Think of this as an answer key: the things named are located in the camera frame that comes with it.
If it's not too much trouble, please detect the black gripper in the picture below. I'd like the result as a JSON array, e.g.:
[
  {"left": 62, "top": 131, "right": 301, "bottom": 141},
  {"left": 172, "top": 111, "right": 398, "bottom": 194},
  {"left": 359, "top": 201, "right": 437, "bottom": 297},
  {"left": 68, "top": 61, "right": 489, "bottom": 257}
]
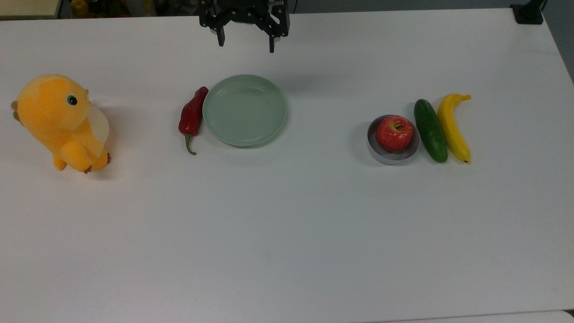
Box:
[{"left": 200, "top": 0, "right": 290, "bottom": 53}]

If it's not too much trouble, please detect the red apple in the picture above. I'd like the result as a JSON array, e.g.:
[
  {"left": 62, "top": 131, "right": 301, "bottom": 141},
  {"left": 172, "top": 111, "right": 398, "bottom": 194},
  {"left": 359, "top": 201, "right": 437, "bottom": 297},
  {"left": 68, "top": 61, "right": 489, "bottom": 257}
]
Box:
[{"left": 376, "top": 115, "right": 414, "bottom": 153}]

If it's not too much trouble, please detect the pale green plate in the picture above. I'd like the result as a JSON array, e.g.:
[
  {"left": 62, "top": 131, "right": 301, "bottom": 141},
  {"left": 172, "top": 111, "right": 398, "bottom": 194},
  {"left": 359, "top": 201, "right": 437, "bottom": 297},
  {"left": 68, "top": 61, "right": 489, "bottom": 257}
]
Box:
[{"left": 202, "top": 74, "right": 287, "bottom": 148}]

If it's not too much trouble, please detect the red chili pepper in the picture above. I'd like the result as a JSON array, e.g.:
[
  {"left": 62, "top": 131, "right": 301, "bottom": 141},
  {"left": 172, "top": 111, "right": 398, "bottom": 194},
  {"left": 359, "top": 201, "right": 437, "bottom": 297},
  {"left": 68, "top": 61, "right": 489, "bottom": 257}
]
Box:
[{"left": 178, "top": 86, "right": 209, "bottom": 156}]

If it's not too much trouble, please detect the grey round bowl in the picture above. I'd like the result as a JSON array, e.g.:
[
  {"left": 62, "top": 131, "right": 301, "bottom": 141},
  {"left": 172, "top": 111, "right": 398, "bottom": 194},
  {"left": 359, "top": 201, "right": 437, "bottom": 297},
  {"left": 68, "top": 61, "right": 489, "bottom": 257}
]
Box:
[{"left": 367, "top": 114, "right": 421, "bottom": 166}]

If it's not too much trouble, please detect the green cucumber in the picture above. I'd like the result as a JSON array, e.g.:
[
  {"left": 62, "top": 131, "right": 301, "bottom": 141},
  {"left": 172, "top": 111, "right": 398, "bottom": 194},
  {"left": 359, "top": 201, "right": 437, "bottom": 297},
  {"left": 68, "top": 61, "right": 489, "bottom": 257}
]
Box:
[{"left": 413, "top": 99, "right": 448, "bottom": 163}]

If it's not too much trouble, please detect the orange plush toy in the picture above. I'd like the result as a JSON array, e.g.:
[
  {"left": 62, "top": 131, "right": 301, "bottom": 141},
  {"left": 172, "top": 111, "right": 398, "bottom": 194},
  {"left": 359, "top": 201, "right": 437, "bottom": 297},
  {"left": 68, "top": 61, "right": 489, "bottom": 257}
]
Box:
[{"left": 11, "top": 74, "right": 112, "bottom": 174}]

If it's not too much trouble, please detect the beige background board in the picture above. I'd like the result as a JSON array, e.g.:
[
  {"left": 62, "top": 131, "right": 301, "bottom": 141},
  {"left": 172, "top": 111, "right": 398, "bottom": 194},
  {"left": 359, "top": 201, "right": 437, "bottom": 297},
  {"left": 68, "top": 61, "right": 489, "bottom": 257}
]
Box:
[{"left": 0, "top": 0, "right": 62, "bottom": 19}]

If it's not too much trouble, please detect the yellow banana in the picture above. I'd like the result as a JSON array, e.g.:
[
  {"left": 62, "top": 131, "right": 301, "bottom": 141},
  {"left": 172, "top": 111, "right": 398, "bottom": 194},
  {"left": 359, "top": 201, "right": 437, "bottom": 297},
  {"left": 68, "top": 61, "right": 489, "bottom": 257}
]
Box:
[{"left": 437, "top": 93, "right": 472, "bottom": 164}]

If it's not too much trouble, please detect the black table clamp mount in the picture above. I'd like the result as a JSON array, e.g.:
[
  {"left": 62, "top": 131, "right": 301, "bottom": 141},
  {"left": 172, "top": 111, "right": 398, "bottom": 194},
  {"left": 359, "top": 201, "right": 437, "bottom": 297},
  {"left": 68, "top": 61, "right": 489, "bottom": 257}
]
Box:
[{"left": 510, "top": 0, "right": 545, "bottom": 25}]

